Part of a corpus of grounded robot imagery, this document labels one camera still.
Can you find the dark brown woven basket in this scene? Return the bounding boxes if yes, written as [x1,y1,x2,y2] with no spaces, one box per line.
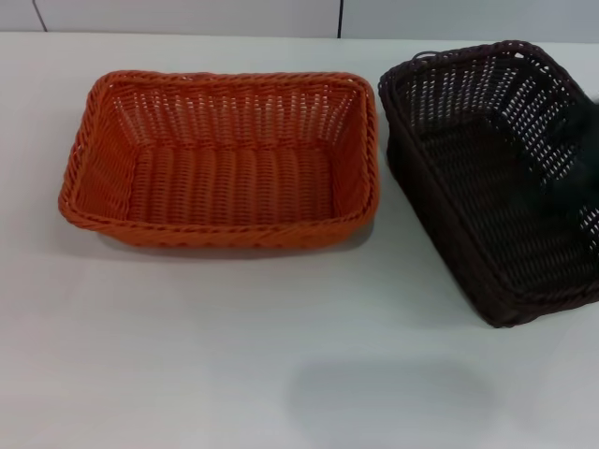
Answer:
[377,39,599,329]

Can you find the orange woven plastic basket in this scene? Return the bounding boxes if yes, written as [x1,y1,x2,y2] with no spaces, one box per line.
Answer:
[58,69,379,252]

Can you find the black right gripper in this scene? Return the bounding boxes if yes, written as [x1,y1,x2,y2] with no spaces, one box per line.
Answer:
[540,91,599,225]

